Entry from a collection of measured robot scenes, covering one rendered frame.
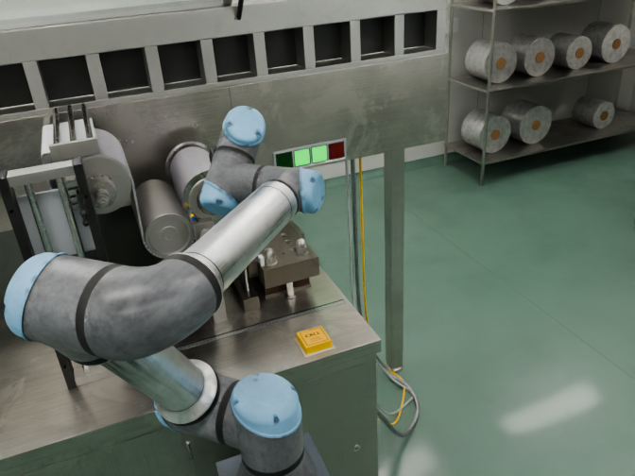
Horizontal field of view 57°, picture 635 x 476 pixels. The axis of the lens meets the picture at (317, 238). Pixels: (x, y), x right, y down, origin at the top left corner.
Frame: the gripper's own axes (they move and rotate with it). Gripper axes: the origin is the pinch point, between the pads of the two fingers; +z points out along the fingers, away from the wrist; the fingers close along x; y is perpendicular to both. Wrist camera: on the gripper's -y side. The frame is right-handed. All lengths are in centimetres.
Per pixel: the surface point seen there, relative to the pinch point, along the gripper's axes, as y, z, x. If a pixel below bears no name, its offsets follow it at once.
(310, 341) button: -37.4, 12.7, -12.1
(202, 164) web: 13.3, 12.6, 1.9
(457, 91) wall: 123, 257, -253
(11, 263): 9, 49, 56
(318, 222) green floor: 43, 251, -104
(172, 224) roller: 0.0, 14.0, 12.9
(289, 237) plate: -6.5, 33.0, -20.3
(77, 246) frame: -3.8, 0.6, 34.4
